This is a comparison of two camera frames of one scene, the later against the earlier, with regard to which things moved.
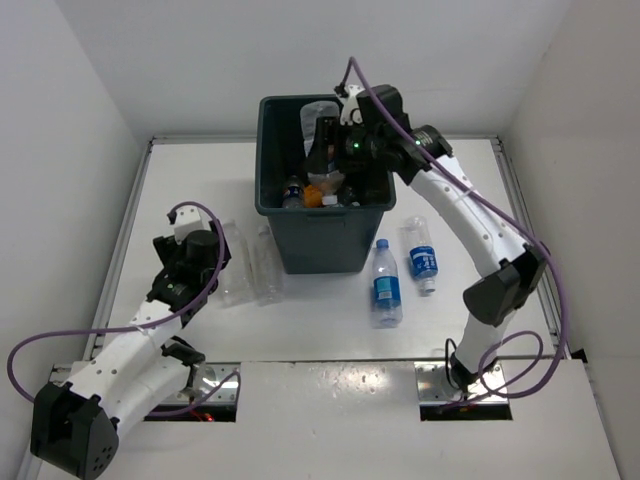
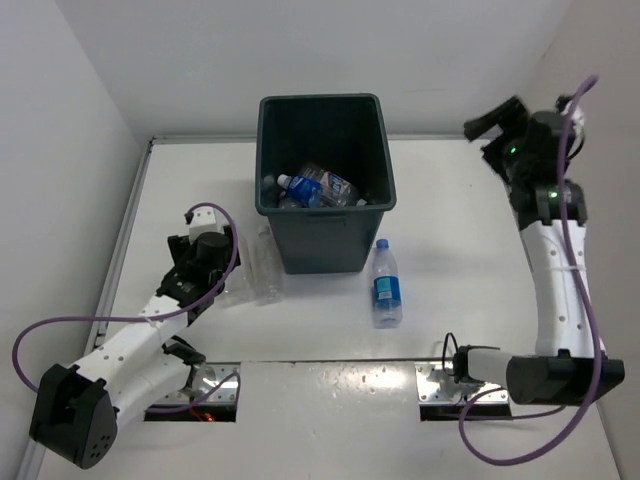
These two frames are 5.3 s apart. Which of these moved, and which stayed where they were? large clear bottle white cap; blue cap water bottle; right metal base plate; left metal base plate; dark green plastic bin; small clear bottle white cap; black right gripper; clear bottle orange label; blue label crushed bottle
Moved: black right gripper; clear bottle orange label; blue label crushed bottle
Stayed: left metal base plate; blue cap water bottle; dark green plastic bin; right metal base plate; large clear bottle white cap; small clear bottle white cap
